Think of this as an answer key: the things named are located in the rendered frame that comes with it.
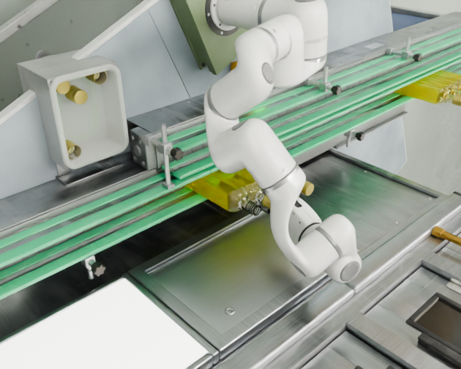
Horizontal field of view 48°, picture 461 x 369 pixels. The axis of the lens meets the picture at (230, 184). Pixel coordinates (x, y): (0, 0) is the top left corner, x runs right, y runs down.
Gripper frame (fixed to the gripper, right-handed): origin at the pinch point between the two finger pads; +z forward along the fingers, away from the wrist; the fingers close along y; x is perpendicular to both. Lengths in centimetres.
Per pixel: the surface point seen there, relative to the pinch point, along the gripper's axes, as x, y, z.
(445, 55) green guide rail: -116, 8, 55
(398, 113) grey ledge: -92, -13, 53
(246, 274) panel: 11.8, -12.6, -6.4
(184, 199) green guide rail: 17.2, -3.5, 18.5
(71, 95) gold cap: 41, 27, 26
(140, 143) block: 26.5, 13.6, 22.3
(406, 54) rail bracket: -78, 17, 41
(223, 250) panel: 12.5, -12.6, 4.8
